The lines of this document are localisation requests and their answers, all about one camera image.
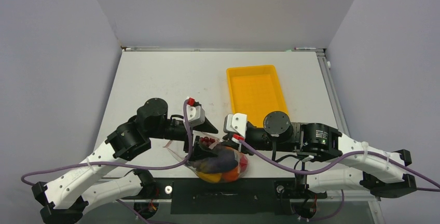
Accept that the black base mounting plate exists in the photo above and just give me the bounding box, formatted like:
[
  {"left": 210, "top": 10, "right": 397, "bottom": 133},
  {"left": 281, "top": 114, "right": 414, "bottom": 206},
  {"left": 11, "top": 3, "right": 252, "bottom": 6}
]
[{"left": 133, "top": 178, "right": 327, "bottom": 215}]

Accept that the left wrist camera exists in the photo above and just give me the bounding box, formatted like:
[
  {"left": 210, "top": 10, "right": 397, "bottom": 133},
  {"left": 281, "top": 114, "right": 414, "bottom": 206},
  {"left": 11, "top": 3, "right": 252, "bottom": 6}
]
[{"left": 185, "top": 97, "right": 206, "bottom": 128}]

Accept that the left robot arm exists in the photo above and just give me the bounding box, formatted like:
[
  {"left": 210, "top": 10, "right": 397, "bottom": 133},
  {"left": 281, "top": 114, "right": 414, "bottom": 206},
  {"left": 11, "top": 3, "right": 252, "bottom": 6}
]
[{"left": 32, "top": 98, "right": 218, "bottom": 223}]

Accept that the marker pen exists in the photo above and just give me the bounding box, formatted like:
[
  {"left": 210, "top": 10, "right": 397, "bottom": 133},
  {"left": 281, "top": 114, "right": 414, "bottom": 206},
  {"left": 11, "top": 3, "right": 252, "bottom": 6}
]
[{"left": 294, "top": 47, "right": 317, "bottom": 51}]

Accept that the yellow bell pepper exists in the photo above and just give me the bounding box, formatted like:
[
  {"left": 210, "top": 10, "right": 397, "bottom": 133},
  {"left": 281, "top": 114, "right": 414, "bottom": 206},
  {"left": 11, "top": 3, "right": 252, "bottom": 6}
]
[{"left": 196, "top": 172, "right": 222, "bottom": 184}]

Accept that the red tomato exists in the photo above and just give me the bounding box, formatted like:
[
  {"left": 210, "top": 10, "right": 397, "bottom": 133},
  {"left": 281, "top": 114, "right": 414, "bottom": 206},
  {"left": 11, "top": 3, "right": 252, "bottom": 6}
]
[{"left": 239, "top": 154, "right": 249, "bottom": 174}]

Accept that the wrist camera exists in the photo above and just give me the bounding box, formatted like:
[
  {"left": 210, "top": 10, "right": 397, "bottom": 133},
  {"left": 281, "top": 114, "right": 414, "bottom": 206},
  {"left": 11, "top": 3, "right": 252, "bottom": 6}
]
[
  {"left": 185, "top": 97, "right": 206, "bottom": 128},
  {"left": 223, "top": 113, "right": 248, "bottom": 144}
]

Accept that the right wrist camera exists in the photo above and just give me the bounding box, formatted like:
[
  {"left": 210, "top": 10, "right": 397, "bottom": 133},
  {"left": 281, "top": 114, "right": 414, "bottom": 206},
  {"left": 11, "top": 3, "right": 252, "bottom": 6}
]
[{"left": 223, "top": 113, "right": 248, "bottom": 144}]

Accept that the orange pumpkin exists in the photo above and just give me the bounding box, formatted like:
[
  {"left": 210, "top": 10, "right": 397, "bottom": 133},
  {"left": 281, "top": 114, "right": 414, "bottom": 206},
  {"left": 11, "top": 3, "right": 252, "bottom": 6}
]
[{"left": 222, "top": 166, "right": 241, "bottom": 183}]

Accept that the clear zip top bag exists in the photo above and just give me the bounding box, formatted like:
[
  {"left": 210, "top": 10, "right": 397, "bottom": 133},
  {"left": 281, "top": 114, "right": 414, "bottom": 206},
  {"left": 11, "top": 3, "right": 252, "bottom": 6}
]
[{"left": 184, "top": 133, "right": 250, "bottom": 184}]

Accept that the yellow plastic tray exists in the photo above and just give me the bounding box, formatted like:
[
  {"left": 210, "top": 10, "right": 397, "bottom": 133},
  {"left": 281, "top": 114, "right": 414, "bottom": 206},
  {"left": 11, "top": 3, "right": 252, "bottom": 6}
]
[{"left": 226, "top": 65, "right": 289, "bottom": 128}]

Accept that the dark red grape bunch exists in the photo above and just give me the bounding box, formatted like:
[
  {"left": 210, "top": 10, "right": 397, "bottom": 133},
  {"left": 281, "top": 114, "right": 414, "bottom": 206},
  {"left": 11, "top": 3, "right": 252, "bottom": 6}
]
[{"left": 199, "top": 136, "right": 216, "bottom": 147}]

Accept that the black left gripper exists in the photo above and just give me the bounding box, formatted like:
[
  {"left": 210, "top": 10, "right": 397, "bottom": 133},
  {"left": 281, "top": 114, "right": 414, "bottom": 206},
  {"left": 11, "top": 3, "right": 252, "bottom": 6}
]
[{"left": 148, "top": 116, "right": 218, "bottom": 159}]

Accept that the dark purple round eggplant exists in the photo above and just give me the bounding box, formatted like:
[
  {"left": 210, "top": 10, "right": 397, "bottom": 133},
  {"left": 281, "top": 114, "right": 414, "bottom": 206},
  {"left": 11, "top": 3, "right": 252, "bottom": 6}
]
[{"left": 198, "top": 146, "right": 239, "bottom": 173}]

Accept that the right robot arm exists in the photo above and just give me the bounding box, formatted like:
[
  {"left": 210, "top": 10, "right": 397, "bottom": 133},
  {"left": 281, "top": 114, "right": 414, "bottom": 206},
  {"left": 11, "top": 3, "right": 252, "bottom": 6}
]
[{"left": 223, "top": 111, "right": 417, "bottom": 199}]

